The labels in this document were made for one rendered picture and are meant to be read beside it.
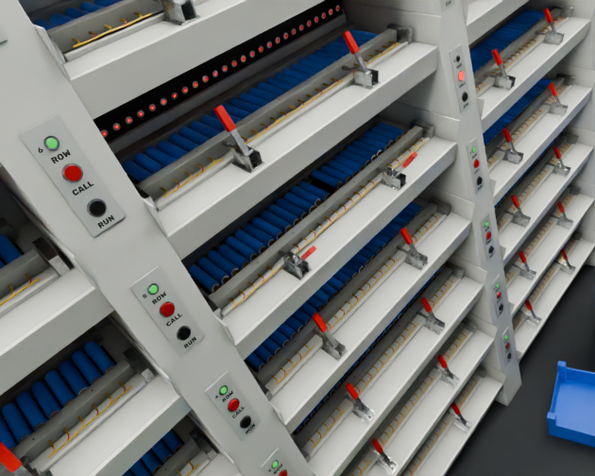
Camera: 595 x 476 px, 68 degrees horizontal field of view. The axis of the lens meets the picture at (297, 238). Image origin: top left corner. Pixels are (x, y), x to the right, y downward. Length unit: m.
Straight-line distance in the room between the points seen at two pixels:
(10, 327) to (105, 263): 0.11
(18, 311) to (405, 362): 0.76
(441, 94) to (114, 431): 0.79
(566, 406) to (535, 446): 0.16
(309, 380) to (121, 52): 0.58
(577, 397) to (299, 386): 0.98
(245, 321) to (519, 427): 1.04
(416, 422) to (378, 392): 0.21
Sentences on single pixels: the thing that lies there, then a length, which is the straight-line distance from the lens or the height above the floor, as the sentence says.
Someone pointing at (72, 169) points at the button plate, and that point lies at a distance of 0.51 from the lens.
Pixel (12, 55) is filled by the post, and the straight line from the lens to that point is 0.51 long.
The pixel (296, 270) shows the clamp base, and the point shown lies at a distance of 0.70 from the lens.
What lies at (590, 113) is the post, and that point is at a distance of 1.66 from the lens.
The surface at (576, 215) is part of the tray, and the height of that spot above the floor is 0.31.
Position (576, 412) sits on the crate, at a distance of 1.56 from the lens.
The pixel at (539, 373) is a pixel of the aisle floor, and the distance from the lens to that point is 1.64.
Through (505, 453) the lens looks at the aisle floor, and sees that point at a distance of 1.49.
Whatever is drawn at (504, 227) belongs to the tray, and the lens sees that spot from 1.33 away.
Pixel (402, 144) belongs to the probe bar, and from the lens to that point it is 0.92.
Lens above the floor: 1.29
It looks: 30 degrees down
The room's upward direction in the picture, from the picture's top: 24 degrees counter-clockwise
